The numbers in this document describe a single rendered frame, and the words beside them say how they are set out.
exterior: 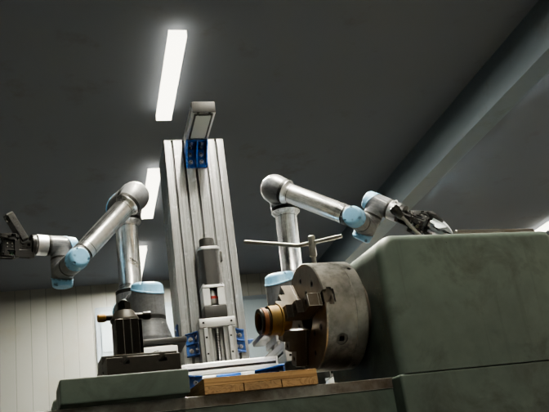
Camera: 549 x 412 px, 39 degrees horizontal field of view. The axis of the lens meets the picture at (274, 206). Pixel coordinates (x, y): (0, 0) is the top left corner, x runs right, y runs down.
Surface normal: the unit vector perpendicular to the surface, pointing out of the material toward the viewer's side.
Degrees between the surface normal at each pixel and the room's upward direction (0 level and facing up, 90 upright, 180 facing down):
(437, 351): 90
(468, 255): 90
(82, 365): 90
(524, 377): 90
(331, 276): 59
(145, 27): 180
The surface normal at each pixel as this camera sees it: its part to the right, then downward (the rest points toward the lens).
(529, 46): -0.97, 0.05
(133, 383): 0.29, -0.37
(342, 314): 0.32, -0.17
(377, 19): 0.14, 0.93
